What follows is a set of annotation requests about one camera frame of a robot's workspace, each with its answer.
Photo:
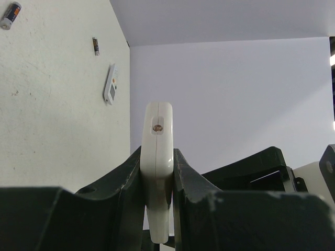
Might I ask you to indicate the small white remote with buttons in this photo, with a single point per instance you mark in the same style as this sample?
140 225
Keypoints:
110 88

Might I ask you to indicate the black battery near left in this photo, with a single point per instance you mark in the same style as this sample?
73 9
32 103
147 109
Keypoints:
10 15

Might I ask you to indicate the black battery near small remote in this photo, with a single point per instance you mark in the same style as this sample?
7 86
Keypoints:
96 46

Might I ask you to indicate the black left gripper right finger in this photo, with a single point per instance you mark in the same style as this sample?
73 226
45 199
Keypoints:
208 218

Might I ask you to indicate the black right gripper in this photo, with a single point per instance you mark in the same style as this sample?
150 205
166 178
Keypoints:
268 171

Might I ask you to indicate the long white remote control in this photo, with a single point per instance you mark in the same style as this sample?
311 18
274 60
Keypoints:
157 166

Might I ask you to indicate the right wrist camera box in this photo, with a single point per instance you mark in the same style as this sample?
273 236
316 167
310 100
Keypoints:
314 181

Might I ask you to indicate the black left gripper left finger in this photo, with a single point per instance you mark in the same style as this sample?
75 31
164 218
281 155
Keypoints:
107 214

